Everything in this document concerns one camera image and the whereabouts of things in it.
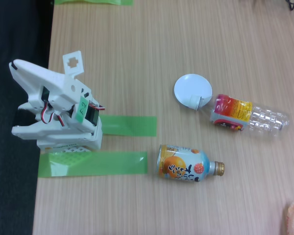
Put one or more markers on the short green tape strip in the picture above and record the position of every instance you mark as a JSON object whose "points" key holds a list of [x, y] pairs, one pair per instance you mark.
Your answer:
{"points": [[129, 126]]}

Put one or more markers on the green tape at table edge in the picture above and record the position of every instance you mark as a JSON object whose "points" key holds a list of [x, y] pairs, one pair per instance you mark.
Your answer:
{"points": [[93, 2]]}

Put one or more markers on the clear plastic bottle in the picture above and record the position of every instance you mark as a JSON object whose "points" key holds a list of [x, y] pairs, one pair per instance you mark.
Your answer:
{"points": [[232, 110]]}

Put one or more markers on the green paper label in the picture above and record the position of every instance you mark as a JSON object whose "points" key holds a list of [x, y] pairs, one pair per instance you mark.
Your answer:
{"points": [[82, 109]]}

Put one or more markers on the orange juice bottle can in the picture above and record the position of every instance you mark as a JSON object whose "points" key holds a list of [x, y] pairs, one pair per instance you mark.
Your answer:
{"points": [[178, 164]]}

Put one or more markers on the long green tape strip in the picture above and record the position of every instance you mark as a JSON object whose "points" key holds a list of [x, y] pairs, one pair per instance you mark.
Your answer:
{"points": [[107, 164]]}

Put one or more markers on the white round plate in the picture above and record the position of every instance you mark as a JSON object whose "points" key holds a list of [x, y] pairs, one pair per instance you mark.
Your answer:
{"points": [[191, 85]]}

